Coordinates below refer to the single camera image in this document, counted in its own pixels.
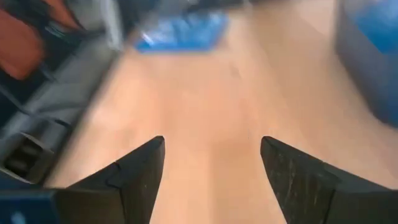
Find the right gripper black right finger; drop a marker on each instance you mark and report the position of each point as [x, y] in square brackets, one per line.
[311, 189]

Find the blue disc case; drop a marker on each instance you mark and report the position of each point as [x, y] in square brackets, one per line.
[183, 32]
[379, 28]

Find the orange chair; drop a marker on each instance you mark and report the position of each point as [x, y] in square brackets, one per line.
[18, 46]

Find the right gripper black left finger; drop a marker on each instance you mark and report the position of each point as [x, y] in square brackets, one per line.
[130, 186]

